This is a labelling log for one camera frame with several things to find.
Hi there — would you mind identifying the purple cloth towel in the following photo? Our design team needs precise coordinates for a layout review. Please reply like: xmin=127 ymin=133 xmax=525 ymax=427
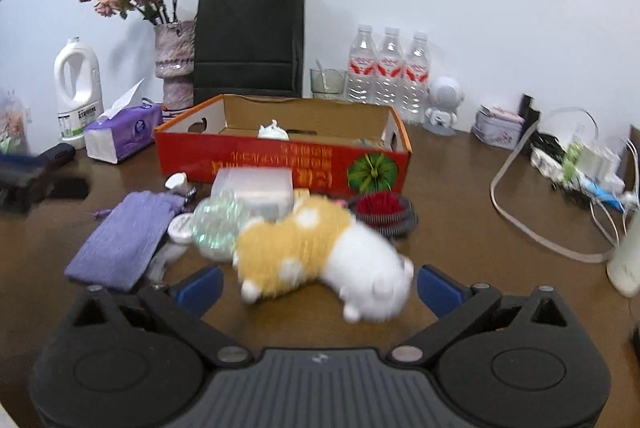
xmin=64 ymin=191 xmax=186 ymax=293

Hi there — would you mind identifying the iridescent plastic bag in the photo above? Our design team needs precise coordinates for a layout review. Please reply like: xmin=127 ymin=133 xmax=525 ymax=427
xmin=191 ymin=192 xmax=253 ymax=263

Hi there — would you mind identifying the yellow white plush toy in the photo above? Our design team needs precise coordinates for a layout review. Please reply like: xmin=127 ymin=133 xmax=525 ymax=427
xmin=232 ymin=195 xmax=414 ymax=323

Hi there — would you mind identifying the dark blue glasses case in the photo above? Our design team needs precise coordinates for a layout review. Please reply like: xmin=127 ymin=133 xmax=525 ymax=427
xmin=39 ymin=142 xmax=76 ymax=170

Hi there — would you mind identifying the white detergent bottle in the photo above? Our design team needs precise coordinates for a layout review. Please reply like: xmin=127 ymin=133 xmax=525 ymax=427
xmin=53 ymin=36 xmax=104 ymax=150

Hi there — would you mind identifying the purple tissue pack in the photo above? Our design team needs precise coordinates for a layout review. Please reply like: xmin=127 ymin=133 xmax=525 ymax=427
xmin=84 ymin=80 xmax=163 ymax=165

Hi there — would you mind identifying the small white round lid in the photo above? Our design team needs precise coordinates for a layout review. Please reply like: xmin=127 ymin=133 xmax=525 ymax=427
xmin=167 ymin=213 xmax=194 ymax=245

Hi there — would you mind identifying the white thermos bottle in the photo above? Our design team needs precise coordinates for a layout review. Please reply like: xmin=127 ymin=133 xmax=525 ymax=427
xmin=606 ymin=213 xmax=640 ymax=298

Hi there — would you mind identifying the mottled purple vase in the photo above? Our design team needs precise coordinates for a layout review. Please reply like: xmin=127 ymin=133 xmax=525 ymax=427
xmin=155 ymin=20 xmax=196 ymax=111

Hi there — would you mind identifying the white power strip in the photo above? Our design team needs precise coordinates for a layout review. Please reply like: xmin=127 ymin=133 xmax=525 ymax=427
xmin=530 ymin=143 xmax=626 ymax=201

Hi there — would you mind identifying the white cotton pad pack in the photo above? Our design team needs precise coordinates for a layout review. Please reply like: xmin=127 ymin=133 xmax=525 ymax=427
xmin=210 ymin=167 xmax=294 ymax=220

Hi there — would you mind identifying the small grey tin box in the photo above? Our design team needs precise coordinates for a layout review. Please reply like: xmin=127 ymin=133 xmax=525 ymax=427
xmin=471 ymin=106 xmax=524 ymax=150

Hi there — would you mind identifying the black paper bag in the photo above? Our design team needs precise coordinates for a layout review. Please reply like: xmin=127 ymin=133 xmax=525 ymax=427
xmin=193 ymin=0 xmax=305 ymax=103

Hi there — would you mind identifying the red orange cardboard box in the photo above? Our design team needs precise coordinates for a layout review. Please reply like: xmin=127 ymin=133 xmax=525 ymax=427
xmin=154 ymin=95 xmax=412 ymax=196

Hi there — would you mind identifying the white astronaut figurine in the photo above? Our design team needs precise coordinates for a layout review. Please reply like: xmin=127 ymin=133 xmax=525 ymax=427
xmin=422 ymin=76 xmax=464 ymax=137

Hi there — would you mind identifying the middle water bottle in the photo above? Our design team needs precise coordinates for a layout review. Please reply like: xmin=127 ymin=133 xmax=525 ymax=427
xmin=374 ymin=28 xmax=404 ymax=107

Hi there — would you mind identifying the water bottle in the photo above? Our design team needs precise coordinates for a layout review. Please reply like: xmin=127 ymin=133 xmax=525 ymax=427
xmin=374 ymin=28 xmax=404 ymax=107
xmin=346 ymin=24 xmax=378 ymax=103
xmin=401 ymin=31 xmax=431 ymax=124

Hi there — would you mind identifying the right water bottle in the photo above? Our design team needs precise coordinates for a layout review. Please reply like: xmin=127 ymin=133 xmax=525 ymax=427
xmin=401 ymin=31 xmax=431 ymax=124

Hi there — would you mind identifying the glass cup with spoon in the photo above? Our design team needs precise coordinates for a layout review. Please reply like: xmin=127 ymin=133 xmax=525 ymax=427
xmin=309 ymin=59 xmax=347 ymax=101

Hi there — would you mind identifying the left water bottle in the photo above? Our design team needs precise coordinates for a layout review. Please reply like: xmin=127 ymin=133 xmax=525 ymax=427
xmin=346 ymin=24 xmax=378 ymax=103

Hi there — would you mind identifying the white charging cable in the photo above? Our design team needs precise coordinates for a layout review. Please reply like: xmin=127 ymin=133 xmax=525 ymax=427
xmin=489 ymin=107 xmax=622 ymax=265

